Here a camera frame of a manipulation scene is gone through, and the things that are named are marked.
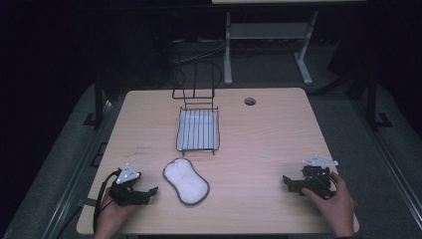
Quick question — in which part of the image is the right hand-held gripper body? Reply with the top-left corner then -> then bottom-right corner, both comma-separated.
290,154 -> 339,200

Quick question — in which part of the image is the black cable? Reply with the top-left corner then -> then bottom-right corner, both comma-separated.
93,167 -> 122,233

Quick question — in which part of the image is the person's right hand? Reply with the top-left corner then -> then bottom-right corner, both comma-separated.
301,171 -> 355,238

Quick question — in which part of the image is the white metal table frame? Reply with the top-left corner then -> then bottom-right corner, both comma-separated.
223,10 -> 319,87

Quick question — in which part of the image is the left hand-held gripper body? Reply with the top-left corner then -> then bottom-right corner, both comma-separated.
107,161 -> 151,207

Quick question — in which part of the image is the person's left hand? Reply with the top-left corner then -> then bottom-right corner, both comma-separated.
94,191 -> 142,239

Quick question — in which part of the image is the bundle of floor cables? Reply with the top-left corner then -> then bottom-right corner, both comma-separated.
170,39 -> 227,66

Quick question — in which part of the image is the black metal stand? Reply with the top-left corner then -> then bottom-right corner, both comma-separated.
83,71 -> 112,127
364,71 -> 393,131

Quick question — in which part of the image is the black wire rack with tray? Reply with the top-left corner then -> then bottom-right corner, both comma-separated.
171,58 -> 223,156

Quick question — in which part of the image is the white sponge with grey edge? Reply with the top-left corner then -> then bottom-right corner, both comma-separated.
162,157 -> 211,207

